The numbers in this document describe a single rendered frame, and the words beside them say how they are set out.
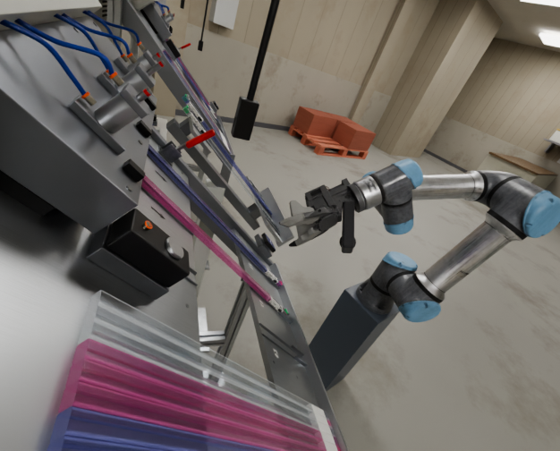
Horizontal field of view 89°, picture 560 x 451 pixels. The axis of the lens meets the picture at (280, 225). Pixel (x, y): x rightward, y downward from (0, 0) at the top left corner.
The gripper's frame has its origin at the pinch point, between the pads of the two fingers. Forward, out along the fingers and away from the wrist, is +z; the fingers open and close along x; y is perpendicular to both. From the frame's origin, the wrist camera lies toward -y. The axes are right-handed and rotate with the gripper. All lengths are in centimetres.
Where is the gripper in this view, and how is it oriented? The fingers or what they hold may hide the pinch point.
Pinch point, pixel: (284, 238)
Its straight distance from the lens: 67.8
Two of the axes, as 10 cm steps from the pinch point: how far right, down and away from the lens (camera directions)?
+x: -1.7, -3.9, -9.1
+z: -9.1, 4.1, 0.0
